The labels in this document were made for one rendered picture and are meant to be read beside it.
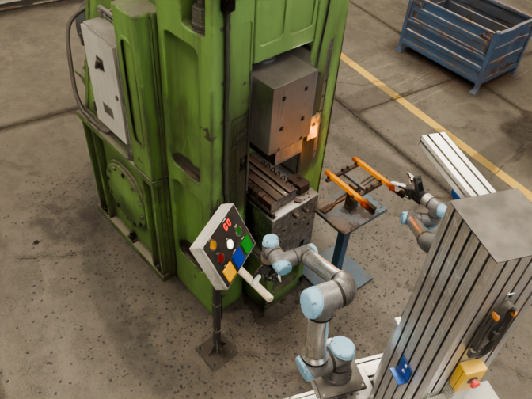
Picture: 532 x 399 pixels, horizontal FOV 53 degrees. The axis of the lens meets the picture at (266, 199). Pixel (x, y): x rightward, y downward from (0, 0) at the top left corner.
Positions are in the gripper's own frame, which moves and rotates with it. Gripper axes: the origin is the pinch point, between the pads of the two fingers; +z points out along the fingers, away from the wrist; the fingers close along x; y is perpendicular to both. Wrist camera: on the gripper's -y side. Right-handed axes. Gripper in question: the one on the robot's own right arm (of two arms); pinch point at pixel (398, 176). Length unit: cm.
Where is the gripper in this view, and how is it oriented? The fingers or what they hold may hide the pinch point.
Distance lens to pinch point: 327.1
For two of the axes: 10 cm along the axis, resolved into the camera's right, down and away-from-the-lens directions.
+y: -0.6, 7.2, 6.9
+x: 7.8, -4.0, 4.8
